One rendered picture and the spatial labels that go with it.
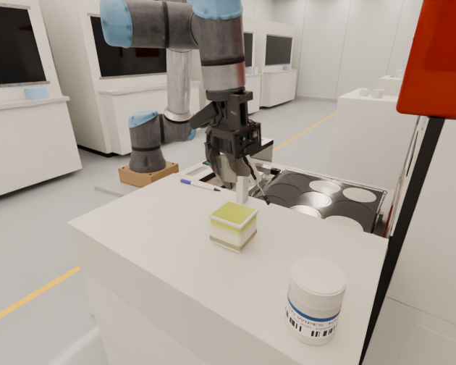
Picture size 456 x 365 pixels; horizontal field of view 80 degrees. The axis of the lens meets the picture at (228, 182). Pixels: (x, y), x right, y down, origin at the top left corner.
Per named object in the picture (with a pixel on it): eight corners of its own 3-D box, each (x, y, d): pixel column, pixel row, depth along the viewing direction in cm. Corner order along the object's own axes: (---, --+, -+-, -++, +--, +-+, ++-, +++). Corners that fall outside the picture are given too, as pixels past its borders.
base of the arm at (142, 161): (121, 168, 114) (118, 145, 110) (147, 158, 126) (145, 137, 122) (148, 175, 108) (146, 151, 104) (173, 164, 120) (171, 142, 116)
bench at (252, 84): (261, 113, 661) (266, 17, 576) (217, 128, 527) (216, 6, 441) (225, 108, 716) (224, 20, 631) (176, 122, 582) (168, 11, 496)
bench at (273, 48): (295, 101, 826) (303, 24, 740) (268, 111, 691) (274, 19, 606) (263, 98, 881) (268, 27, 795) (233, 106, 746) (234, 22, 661)
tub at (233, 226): (258, 236, 58) (259, 208, 55) (240, 256, 53) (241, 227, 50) (227, 225, 62) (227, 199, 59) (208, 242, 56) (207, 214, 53)
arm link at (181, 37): (162, 3, 53) (168, -4, 44) (218, 7, 56) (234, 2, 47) (165, 48, 57) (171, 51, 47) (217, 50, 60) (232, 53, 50)
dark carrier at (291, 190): (383, 193, 91) (383, 192, 91) (363, 248, 65) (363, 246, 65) (286, 171, 109) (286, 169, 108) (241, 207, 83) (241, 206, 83)
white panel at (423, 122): (409, 175, 123) (438, 81, 106) (385, 295, 62) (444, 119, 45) (401, 174, 124) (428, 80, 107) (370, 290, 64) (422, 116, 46)
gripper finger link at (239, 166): (245, 195, 57) (242, 155, 52) (226, 186, 61) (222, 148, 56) (255, 190, 58) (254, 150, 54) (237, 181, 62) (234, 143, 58)
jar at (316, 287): (340, 317, 40) (352, 268, 36) (326, 357, 35) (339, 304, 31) (294, 295, 44) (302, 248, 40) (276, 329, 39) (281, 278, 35)
